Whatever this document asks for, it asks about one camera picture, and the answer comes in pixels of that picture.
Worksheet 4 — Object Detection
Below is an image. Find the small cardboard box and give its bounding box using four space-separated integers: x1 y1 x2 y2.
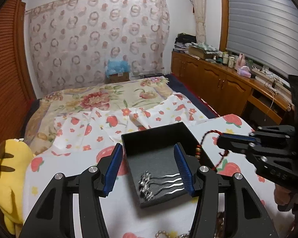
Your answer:
105 72 131 84

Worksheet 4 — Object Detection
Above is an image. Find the silver bead necklace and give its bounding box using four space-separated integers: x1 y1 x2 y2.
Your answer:
156 230 190 238

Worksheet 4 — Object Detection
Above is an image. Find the ring patterned wall curtain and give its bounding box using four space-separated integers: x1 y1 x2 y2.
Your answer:
25 0 170 97

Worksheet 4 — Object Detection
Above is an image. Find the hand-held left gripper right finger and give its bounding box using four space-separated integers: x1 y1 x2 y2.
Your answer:
173 142 280 238

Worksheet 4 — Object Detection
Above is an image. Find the green patterned cloth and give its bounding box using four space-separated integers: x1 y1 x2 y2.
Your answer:
191 42 219 54

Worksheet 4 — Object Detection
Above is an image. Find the blue bag on cardboard box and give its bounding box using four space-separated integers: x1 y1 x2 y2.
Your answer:
106 59 132 76

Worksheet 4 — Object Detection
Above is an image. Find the navy bed sheet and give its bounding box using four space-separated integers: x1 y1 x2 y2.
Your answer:
164 73 219 119

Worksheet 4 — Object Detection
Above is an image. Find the grey window blind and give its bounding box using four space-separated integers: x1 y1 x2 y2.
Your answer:
225 0 298 80

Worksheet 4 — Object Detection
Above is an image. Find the cream floral blanket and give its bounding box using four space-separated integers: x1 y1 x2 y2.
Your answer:
23 77 175 149

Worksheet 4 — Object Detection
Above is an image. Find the white strawberry print blanket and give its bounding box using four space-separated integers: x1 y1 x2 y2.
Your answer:
22 93 296 238

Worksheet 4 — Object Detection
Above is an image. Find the wooden cabinet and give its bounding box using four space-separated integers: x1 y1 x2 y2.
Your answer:
171 51 295 126

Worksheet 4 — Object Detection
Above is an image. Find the black jewelry box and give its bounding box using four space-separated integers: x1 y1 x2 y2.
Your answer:
121 122 215 209

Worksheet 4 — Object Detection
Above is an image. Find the yellow striped plush toy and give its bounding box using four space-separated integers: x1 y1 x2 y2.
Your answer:
0 139 36 236

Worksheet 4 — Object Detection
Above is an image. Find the brown cardboard box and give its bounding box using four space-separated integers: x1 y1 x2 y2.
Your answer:
188 45 206 59

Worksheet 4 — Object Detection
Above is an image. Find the pink tissue box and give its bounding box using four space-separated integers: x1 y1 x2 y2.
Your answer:
236 66 251 77

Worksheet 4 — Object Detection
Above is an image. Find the stack of folded clothes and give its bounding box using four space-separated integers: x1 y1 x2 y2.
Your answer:
174 33 197 53

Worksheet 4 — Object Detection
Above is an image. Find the red braided cord bracelet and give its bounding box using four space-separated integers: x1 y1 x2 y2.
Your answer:
195 130 230 173

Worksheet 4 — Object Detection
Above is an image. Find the person's right hand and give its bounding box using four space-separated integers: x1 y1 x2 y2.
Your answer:
274 185 291 206

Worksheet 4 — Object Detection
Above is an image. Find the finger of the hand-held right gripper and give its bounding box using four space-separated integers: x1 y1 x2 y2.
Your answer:
217 139 298 187
219 125 296 146

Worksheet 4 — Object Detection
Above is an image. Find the white power strip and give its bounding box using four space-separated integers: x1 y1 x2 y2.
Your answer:
251 67 288 78

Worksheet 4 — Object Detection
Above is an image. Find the silver wavy hairpins bundle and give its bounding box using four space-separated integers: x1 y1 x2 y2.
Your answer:
138 171 187 201

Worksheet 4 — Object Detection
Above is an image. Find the pink bunny bottle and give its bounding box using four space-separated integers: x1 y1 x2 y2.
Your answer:
235 53 246 70

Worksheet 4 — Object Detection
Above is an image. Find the row of cosmetic bottles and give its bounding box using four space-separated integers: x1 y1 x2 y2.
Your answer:
215 51 236 67

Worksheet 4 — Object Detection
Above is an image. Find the cream lace curtain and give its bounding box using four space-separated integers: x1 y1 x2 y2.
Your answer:
190 0 206 44

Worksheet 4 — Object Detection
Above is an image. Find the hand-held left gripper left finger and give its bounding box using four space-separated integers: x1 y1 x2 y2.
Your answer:
18 142 125 238

